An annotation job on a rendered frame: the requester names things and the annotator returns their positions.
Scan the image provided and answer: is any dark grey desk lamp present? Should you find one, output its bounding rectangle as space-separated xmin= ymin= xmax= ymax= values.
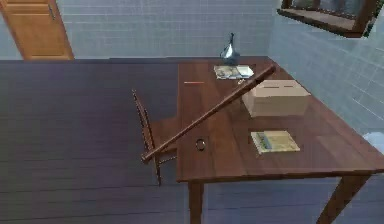
xmin=219 ymin=32 xmax=241 ymax=66

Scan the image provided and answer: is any brown wooden baseball bat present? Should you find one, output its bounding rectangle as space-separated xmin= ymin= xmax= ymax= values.
xmin=140 ymin=64 xmax=277 ymax=164

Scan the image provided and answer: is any brown wooden table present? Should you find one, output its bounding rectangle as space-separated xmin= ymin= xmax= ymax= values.
xmin=175 ymin=55 xmax=384 ymax=224

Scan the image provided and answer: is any tan cardboard box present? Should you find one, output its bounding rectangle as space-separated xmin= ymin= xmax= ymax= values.
xmin=241 ymin=79 xmax=312 ymax=118

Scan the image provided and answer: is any brown wooden chair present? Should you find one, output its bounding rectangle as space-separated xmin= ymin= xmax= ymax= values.
xmin=131 ymin=88 xmax=179 ymax=187

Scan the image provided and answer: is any yellow green book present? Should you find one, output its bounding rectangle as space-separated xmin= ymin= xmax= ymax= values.
xmin=250 ymin=130 xmax=301 ymax=155

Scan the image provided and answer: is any brown framed window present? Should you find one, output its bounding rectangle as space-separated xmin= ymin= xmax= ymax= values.
xmin=276 ymin=0 xmax=382 ymax=39

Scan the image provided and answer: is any pale open magazine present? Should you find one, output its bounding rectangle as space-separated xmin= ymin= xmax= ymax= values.
xmin=213 ymin=64 xmax=255 ymax=81

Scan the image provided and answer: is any orange wooden door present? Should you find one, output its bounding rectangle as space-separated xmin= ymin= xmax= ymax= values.
xmin=0 ymin=0 xmax=75 ymax=61

